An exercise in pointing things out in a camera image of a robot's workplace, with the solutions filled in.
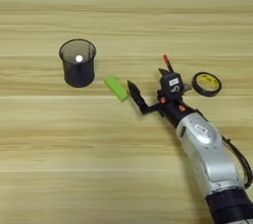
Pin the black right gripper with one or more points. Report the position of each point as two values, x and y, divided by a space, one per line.
169 108

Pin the red and black marker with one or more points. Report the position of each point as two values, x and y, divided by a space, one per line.
168 62

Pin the green rectangular eraser block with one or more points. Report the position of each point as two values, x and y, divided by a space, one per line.
116 89

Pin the black tape roll yellow core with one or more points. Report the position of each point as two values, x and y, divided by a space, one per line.
207 84

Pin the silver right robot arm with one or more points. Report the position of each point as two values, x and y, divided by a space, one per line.
210 155

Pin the black mesh pen cup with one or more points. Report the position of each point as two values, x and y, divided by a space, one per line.
79 70

